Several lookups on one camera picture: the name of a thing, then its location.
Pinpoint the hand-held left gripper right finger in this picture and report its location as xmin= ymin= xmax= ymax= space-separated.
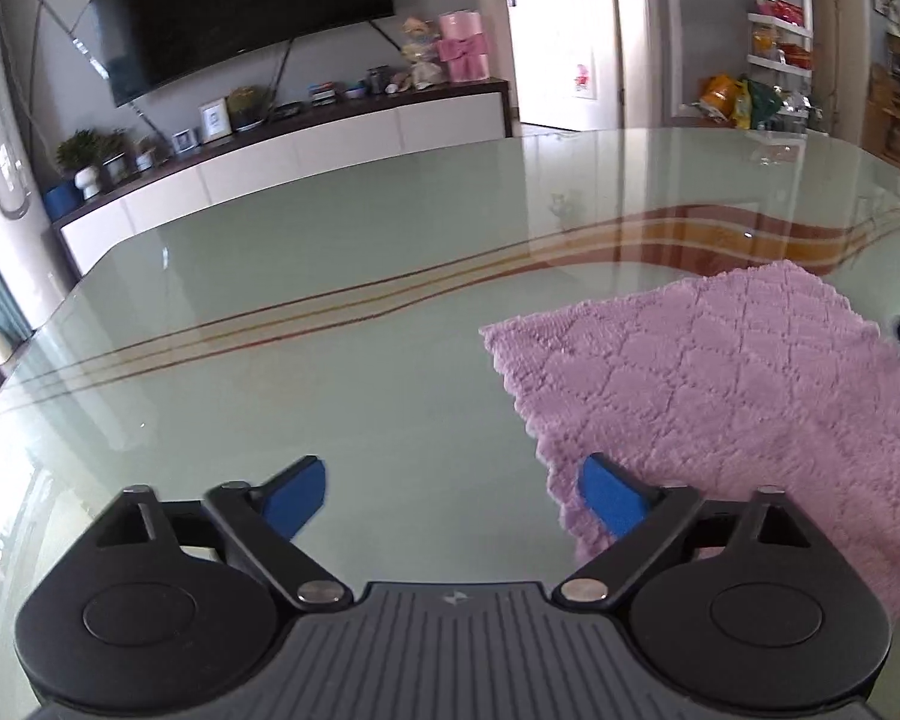
xmin=551 ymin=454 xmax=815 ymax=612

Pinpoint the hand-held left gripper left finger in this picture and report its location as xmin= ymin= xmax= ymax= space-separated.
xmin=94 ymin=455 xmax=353 ymax=612

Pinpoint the pink and grey towel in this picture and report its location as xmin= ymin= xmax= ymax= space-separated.
xmin=480 ymin=259 xmax=900 ymax=623

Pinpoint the green bag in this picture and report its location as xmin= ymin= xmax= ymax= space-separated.
xmin=746 ymin=79 xmax=787 ymax=128

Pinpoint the orange bag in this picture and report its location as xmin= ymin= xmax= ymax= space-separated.
xmin=701 ymin=75 xmax=743 ymax=121

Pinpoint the white shelf with packets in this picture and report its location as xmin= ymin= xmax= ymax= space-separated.
xmin=746 ymin=0 xmax=815 ymax=113

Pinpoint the white television cabinet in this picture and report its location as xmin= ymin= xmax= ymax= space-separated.
xmin=51 ymin=78 xmax=512 ymax=277

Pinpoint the blue pot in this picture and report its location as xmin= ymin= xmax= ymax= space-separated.
xmin=43 ymin=181 xmax=80 ymax=217

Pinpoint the small potted plant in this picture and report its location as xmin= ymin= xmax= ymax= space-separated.
xmin=99 ymin=131 xmax=132 ymax=185

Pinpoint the yellow-green plant in bowl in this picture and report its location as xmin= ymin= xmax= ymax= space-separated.
xmin=226 ymin=86 xmax=271 ymax=132

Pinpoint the potted plant in white pot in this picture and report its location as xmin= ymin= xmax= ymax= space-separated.
xmin=55 ymin=129 xmax=106 ymax=200

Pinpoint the doll bouquet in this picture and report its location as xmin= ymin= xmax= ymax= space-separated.
xmin=401 ymin=17 xmax=443 ymax=89

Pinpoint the white door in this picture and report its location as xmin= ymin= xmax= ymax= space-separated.
xmin=499 ymin=0 xmax=631 ymax=132

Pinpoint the pink gift box with bow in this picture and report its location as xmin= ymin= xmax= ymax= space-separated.
xmin=436 ymin=10 xmax=491 ymax=83

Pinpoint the white standing air conditioner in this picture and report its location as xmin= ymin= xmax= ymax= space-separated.
xmin=0 ymin=0 xmax=72 ymax=293

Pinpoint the black flat television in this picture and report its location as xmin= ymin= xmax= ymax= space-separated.
xmin=85 ymin=0 xmax=395 ymax=109

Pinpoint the tall photo frame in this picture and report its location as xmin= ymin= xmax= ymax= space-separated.
xmin=197 ymin=99 xmax=232 ymax=142

